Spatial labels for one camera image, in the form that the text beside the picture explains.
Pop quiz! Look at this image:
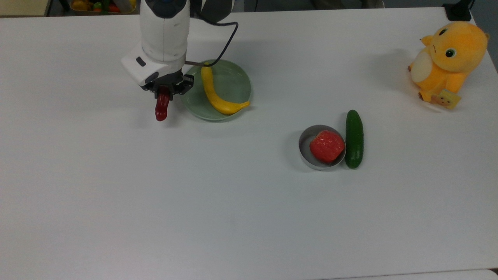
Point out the orange plush toy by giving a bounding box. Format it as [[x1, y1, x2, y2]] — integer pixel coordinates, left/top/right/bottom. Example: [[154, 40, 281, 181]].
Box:
[[407, 21, 490, 110]]

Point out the black camera stand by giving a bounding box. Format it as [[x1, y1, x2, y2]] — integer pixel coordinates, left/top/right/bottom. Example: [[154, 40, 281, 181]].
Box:
[[443, 0, 475, 22]]

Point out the red toy strawberry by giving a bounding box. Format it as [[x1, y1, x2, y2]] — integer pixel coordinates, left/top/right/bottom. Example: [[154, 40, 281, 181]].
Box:
[[310, 130, 345, 163]]

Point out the red chili pepper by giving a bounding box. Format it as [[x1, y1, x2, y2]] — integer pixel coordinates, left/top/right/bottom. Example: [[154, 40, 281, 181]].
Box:
[[155, 91, 171, 122]]

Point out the yellow toy banana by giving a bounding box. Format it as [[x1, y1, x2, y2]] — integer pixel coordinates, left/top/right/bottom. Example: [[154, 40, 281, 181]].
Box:
[[200, 62, 251, 116]]

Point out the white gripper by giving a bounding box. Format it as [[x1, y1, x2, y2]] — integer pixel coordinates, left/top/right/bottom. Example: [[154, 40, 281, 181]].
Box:
[[121, 42, 194, 100]]

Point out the pale green plastic plate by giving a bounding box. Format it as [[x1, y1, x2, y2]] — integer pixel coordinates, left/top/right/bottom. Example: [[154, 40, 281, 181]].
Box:
[[180, 59, 252, 121]]

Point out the small grey bowl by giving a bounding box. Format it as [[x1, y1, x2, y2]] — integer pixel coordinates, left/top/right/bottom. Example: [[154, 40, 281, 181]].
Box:
[[298, 125, 346, 171]]

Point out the green toy cucumber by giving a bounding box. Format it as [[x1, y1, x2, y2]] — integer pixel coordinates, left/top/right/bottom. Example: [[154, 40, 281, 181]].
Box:
[[345, 110, 364, 169]]

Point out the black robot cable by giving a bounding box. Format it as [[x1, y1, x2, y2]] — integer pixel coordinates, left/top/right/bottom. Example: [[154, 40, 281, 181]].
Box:
[[185, 21, 238, 67]]

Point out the box of toy food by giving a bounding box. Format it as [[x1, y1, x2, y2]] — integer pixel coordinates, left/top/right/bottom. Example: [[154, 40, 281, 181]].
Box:
[[69, 0, 137, 15]]

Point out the yellow plush toy tag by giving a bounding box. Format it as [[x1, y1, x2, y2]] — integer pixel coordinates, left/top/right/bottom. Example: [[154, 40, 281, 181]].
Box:
[[436, 89, 462, 110]]

